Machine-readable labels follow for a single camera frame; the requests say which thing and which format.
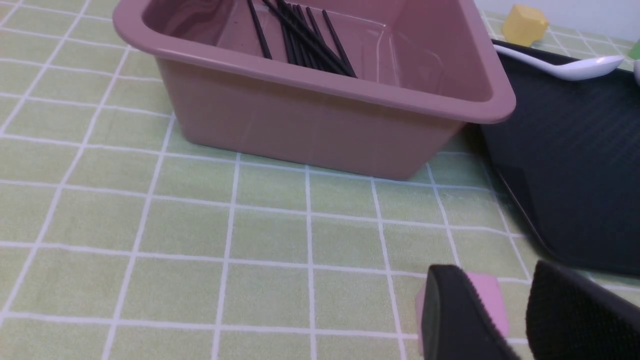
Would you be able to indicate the black chopstick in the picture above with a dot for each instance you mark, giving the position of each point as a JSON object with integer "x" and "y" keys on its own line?
{"x": 259, "y": 31}
{"x": 319, "y": 35}
{"x": 307, "y": 58}
{"x": 291, "y": 46}
{"x": 338, "y": 45}
{"x": 309, "y": 37}

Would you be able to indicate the yellow block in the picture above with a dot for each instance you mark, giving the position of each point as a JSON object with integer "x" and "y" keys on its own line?
{"x": 524, "y": 25}

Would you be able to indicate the pink block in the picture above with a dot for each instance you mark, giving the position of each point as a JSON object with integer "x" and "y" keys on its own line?
{"x": 490, "y": 294}

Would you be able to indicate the pink plastic bin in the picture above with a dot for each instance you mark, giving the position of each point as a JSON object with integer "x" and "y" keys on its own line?
{"x": 423, "y": 70}

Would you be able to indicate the white ceramic spoon far left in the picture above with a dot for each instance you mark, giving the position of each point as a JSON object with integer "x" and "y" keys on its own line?
{"x": 578, "y": 70}

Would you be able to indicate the black plastic tray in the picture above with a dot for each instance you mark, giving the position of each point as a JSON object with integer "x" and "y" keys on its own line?
{"x": 569, "y": 156}

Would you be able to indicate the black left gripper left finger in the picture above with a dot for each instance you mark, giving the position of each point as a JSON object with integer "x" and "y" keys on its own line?
{"x": 455, "y": 323}

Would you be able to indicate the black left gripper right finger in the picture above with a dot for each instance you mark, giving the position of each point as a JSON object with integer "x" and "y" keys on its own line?
{"x": 569, "y": 317}

